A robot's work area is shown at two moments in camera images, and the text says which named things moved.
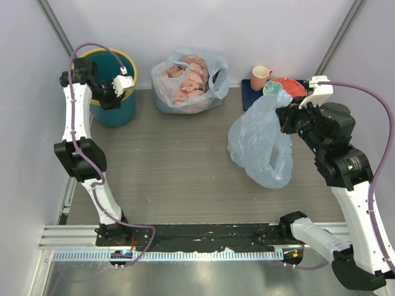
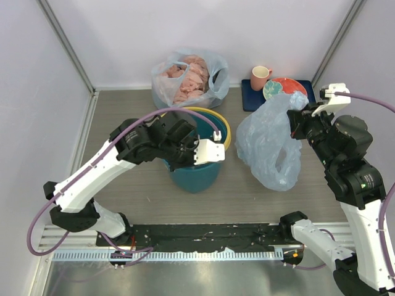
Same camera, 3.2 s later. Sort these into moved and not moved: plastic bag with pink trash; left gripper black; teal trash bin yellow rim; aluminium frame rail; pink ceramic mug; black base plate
Moved: teal trash bin yellow rim; left gripper black
Not moved: black base plate; aluminium frame rail; plastic bag with pink trash; pink ceramic mug
